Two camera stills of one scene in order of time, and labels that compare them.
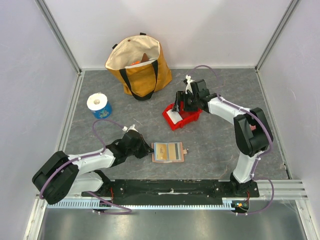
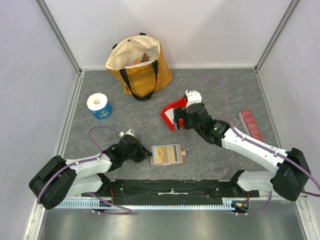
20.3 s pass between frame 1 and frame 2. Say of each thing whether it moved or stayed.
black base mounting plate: stayed
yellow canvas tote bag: stayed
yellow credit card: moved
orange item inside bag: stayed
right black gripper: moved
